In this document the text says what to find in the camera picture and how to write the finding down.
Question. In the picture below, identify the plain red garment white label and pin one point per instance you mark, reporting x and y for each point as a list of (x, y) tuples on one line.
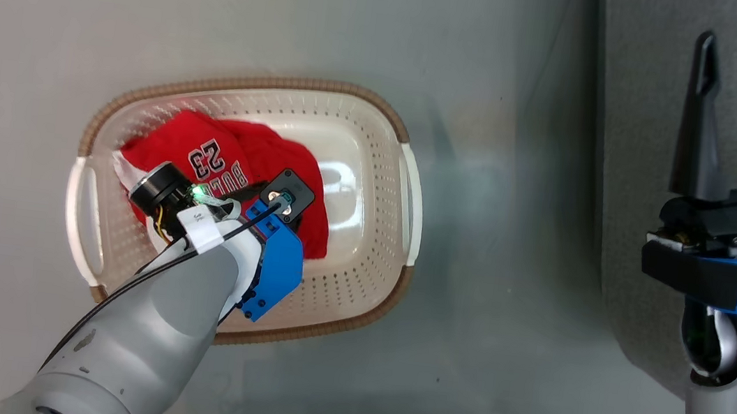
[(313, 228)]

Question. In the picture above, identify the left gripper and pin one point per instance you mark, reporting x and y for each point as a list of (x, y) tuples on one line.
[(163, 192)]

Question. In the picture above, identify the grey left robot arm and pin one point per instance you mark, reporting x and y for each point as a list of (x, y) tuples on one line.
[(149, 335)]

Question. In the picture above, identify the beige perforated laundry basket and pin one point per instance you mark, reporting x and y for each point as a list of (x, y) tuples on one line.
[(357, 184)]

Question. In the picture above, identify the grey fabric sofa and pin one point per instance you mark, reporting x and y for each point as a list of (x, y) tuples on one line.
[(634, 162)]

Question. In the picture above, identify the red garment with number 23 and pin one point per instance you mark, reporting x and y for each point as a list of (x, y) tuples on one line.
[(193, 143)]

